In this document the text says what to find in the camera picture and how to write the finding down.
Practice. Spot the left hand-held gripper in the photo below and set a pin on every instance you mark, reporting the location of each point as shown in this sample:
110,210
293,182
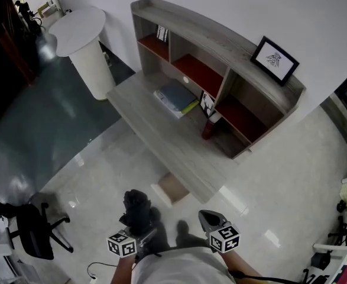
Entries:
121,244

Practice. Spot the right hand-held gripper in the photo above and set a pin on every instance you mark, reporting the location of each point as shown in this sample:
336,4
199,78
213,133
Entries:
225,238

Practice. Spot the person's left forearm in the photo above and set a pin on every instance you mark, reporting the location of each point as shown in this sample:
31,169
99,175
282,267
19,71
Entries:
123,269

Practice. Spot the person's right forearm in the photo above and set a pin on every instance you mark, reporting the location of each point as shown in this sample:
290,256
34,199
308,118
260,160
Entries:
238,265

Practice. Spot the grey wooden desk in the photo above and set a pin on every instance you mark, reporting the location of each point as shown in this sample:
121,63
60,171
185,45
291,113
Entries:
161,135

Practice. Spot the person's dark trousers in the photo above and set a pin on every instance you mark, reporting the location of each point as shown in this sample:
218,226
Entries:
164,238

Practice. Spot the person's right dark shoe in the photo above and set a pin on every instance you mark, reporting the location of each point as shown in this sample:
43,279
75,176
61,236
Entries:
182,226

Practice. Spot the white power adapter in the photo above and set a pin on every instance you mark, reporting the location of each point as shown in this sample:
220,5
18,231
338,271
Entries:
92,278

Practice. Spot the person's white shirt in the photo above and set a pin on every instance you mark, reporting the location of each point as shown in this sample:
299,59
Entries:
179,266

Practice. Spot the small black box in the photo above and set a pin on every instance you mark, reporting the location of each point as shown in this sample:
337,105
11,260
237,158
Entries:
321,260

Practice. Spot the red bottle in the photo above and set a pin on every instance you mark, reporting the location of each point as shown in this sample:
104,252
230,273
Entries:
208,127

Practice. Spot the yellow-green book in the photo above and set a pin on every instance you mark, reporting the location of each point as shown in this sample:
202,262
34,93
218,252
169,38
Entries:
191,106

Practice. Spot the white book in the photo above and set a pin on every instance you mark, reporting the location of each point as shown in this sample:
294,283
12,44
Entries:
167,103

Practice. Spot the blue-grey book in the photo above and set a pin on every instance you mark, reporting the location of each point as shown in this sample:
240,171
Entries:
177,95

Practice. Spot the clear plastic bottle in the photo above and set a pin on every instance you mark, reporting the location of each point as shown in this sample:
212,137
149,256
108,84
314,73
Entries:
107,59

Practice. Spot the grey wooden shelf hutch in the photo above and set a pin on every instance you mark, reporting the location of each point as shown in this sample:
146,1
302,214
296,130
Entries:
208,31

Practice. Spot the black bicycle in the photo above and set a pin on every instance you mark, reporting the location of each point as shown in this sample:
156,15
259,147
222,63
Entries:
35,22

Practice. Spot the cardboard box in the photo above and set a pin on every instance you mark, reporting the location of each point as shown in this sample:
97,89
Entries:
46,9

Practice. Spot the small deer picture frame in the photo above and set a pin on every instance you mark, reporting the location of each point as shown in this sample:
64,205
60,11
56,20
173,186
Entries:
206,103

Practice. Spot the large black picture frame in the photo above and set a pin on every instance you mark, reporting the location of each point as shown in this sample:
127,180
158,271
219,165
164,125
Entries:
275,59

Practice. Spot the white round pedestal table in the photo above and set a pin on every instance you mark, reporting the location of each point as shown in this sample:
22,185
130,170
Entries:
81,40

